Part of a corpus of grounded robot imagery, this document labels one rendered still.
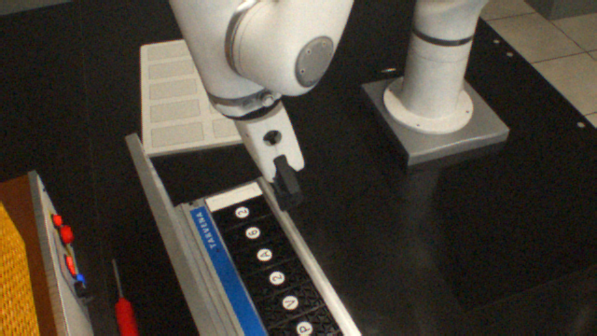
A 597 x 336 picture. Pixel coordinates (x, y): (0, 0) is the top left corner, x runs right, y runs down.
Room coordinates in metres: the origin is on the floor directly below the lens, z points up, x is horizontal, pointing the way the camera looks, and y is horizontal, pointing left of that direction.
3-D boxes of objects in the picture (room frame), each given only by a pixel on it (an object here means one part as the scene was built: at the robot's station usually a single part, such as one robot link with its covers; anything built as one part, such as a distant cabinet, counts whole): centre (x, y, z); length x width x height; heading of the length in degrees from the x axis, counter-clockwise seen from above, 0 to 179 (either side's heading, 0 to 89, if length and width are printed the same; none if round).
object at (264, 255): (0.52, 0.05, 0.93); 0.10 x 0.05 x 0.01; 115
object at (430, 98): (0.91, -0.28, 1.02); 0.19 x 0.19 x 0.18
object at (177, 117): (1.00, 0.22, 0.90); 0.40 x 0.27 x 0.01; 13
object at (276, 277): (0.48, 0.03, 0.93); 0.10 x 0.05 x 0.01; 115
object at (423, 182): (0.81, -0.41, 0.89); 0.62 x 0.52 x 0.03; 19
